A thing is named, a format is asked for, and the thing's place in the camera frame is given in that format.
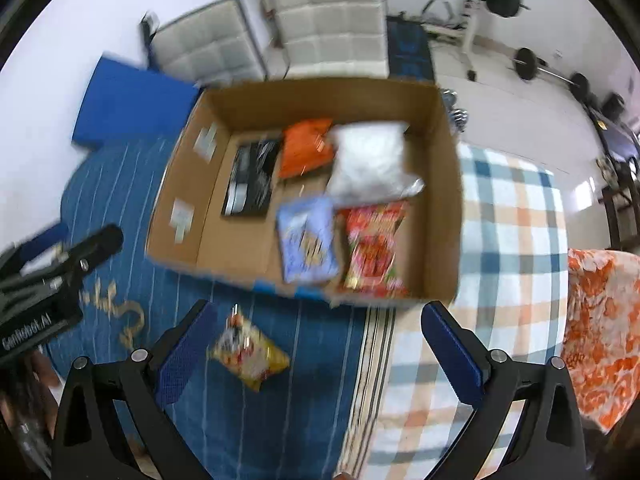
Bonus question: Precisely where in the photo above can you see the yellow panda snack bag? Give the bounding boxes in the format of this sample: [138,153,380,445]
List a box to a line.
[207,304,291,392]

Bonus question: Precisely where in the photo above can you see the red snack bag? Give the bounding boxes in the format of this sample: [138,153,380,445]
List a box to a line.
[338,200,408,298]

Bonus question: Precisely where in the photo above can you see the blue tissue pack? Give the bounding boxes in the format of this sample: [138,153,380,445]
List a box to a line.
[277,195,340,284]

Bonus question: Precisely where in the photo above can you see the black snack bag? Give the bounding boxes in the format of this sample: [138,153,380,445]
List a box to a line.
[221,139,281,218]

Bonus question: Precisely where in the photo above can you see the white plastic bag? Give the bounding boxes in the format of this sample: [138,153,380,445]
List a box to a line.
[326,122,424,208]

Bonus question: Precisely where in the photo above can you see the orange snack bag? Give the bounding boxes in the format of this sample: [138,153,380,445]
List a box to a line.
[279,118,335,179]

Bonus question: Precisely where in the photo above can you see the blue striped cloth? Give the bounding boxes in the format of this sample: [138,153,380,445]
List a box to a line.
[46,140,395,479]

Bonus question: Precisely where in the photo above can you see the plaid checkered cloth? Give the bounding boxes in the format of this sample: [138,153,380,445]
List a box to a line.
[339,142,572,480]

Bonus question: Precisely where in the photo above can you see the blue cushion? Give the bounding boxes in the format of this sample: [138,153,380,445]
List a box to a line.
[72,55,200,150]

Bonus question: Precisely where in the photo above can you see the orange floral towel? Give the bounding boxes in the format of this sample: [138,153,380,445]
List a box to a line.
[562,249,640,434]

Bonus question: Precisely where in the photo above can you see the cardboard box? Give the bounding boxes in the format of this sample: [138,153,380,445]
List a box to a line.
[144,77,467,309]

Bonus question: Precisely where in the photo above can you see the dark wooden chair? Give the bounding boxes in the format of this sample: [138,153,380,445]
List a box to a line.
[596,156,639,252]

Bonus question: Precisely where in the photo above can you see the chrome dumbbell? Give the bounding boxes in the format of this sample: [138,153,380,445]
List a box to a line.
[440,88,469,134]

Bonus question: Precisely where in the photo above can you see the left white padded chair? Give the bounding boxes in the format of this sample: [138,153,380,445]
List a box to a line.
[139,0,269,87]

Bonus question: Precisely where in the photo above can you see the white padded chair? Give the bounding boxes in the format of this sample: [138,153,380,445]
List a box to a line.
[139,0,269,87]
[271,0,390,78]

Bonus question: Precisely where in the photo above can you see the floor barbell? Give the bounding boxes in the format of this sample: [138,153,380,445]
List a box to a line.
[512,48,590,103]

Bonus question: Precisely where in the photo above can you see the black weight bench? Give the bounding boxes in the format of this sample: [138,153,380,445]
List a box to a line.
[386,15,436,82]

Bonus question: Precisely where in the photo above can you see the right white padded chair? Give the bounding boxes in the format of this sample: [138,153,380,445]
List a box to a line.
[271,0,390,78]

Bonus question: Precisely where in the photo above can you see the white barbell rack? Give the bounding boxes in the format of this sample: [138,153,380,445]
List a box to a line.
[418,0,494,84]

